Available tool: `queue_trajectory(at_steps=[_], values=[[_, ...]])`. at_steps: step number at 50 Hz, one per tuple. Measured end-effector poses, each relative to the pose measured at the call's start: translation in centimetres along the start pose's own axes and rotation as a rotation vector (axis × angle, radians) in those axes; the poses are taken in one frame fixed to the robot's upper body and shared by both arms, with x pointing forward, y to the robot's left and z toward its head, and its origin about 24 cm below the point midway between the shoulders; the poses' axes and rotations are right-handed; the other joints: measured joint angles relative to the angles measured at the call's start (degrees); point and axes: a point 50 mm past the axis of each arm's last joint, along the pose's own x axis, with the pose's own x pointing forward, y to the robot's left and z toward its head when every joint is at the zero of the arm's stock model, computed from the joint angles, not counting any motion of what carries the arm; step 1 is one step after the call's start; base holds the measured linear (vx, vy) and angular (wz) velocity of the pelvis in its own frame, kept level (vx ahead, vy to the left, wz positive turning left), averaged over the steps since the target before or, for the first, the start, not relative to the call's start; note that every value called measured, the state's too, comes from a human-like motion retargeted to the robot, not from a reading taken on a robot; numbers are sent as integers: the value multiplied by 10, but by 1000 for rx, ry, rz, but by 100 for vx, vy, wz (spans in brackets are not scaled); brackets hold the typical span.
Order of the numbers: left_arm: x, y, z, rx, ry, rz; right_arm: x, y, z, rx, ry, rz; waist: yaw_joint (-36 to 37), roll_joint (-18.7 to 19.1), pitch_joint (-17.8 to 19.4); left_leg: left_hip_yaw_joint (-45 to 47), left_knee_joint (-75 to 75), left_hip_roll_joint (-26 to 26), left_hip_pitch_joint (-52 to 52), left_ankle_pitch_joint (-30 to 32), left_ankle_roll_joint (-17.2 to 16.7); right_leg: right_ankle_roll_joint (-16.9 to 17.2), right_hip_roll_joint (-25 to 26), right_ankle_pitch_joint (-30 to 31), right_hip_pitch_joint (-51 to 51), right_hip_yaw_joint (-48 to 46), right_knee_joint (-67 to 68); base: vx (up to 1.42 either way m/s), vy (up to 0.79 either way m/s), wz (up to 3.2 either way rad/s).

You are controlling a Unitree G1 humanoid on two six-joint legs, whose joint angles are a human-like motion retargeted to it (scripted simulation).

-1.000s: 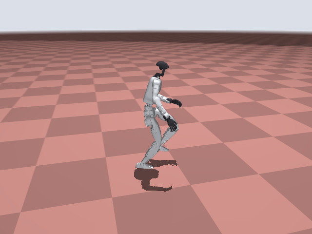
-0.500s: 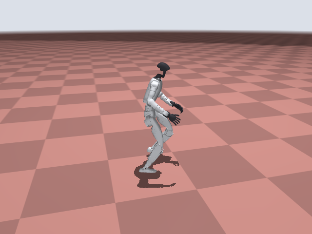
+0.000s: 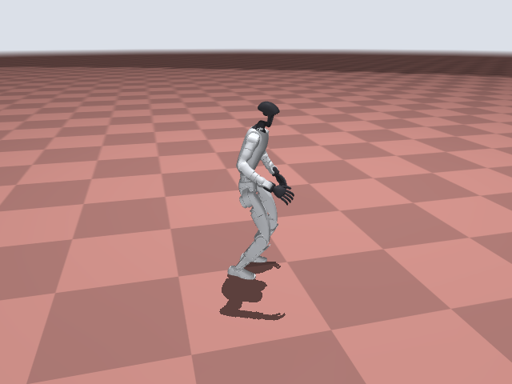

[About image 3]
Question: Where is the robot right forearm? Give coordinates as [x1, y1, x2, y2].
[239, 162, 273, 190]

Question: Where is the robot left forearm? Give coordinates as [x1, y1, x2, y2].
[260, 151, 277, 174]

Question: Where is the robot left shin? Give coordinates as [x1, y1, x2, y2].
[254, 224, 278, 240]

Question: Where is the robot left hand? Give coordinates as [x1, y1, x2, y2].
[272, 166, 287, 186]

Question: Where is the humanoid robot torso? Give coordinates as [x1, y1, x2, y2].
[236, 126, 269, 196]

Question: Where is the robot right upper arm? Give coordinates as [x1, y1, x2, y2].
[237, 133, 260, 174]

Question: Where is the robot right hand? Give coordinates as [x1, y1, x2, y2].
[263, 183, 294, 205]

